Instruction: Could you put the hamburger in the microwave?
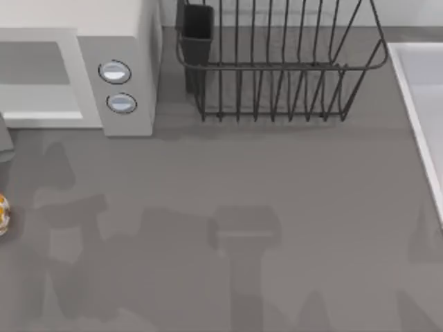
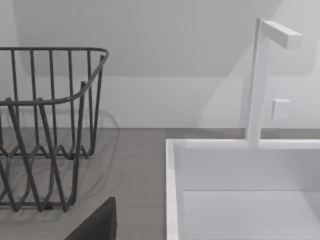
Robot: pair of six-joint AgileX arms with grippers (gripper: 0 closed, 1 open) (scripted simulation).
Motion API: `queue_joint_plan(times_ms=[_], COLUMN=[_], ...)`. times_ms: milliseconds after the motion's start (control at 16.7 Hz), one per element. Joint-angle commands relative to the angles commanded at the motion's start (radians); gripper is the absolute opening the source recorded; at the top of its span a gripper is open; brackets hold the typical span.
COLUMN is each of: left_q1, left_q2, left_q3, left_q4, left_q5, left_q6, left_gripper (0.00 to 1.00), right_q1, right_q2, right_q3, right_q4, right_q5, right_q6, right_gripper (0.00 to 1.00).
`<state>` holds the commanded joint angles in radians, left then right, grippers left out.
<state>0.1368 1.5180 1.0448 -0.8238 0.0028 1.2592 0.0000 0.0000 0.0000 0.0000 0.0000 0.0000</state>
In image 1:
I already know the white sink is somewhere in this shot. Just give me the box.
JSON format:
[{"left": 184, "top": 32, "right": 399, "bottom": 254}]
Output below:
[{"left": 386, "top": 41, "right": 443, "bottom": 230}]

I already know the orange and white round object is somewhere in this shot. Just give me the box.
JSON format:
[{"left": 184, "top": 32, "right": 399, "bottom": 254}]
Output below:
[{"left": 0, "top": 193, "right": 11, "bottom": 237}]

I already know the pale microwave oven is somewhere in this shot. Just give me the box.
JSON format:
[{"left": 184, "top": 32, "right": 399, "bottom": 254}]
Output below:
[{"left": 0, "top": 0, "right": 164, "bottom": 138}]

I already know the black cutlery holder cup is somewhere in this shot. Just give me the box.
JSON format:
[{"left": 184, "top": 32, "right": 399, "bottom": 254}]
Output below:
[{"left": 175, "top": 2, "right": 215, "bottom": 66}]

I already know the round silver microwave knob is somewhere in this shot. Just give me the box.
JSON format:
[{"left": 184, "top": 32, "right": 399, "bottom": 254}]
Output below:
[
  {"left": 98, "top": 59, "right": 132, "bottom": 85},
  {"left": 106, "top": 92, "right": 138, "bottom": 114}
]

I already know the microwave oven door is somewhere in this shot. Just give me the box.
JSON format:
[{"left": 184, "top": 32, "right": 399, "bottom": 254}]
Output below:
[{"left": 0, "top": 28, "right": 104, "bottom": 129}]

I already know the black wire dish rack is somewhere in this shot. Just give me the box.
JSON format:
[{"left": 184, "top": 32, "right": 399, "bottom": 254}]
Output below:
[{"left": 175, "top": 0, "right": 388, "bottom": 122}]

